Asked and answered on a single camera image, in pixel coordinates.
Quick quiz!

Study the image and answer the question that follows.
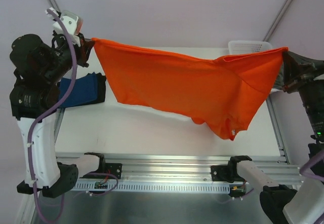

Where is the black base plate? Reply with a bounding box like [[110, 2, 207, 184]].
[[210, 165, 242, 183], [103, 163, 123, 179]]

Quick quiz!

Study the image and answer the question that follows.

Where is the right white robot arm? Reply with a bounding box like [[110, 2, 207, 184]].
[[226, 51, 323, 223]]

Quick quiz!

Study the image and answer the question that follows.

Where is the blue folded t shirt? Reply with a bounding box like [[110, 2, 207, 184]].
[[59, 73, 98, 108]]

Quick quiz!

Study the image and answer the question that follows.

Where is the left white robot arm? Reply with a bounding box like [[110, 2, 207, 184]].
[[10, 33, 106, 198]]

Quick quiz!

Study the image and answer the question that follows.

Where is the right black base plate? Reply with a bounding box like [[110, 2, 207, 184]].
[[210, 165, 242, 183]]

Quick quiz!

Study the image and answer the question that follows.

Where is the white slotted cable duct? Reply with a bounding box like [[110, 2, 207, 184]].
[[73, 181, 230, 194]]

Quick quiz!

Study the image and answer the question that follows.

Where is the aluminium mounting rail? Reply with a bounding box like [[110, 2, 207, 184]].
[[55, 153, 303, 184]]

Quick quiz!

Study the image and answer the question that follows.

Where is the white plastic basket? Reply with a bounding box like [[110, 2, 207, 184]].
[[228, 40, 273, 55]]

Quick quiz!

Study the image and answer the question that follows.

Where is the grey t shirt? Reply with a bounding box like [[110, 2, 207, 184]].
[[271, 65, 284, 93]]

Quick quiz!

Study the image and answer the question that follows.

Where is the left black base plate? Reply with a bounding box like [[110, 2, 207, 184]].
[[103, 163, 123, 179]]

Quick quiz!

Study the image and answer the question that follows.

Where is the orange t shirt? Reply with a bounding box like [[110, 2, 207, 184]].
[[94, 38, 288, 140]]

